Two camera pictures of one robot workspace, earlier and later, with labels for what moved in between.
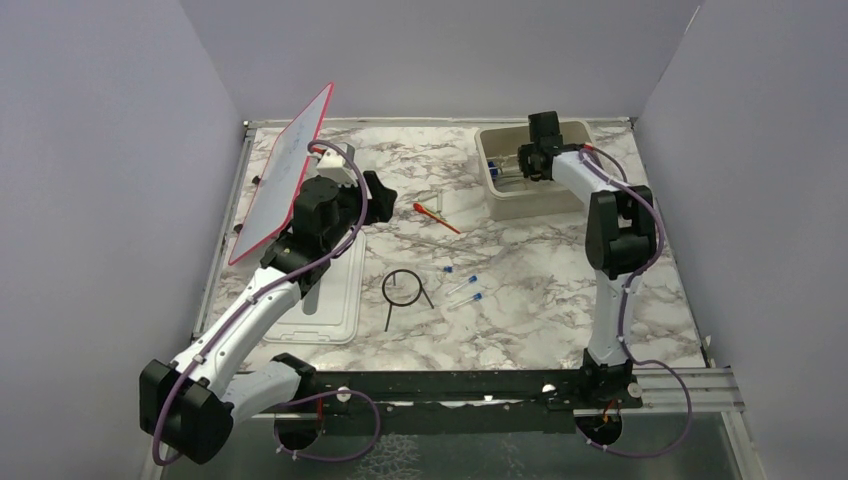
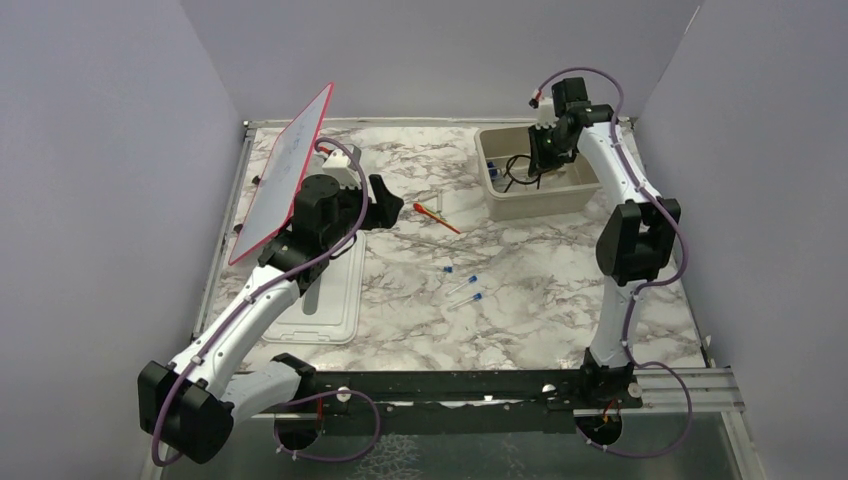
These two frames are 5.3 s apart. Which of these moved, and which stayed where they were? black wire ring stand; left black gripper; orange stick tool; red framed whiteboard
Moved: black wire ring stand
Stayed: red framed whiteboard; left black gripper; orange stick tool
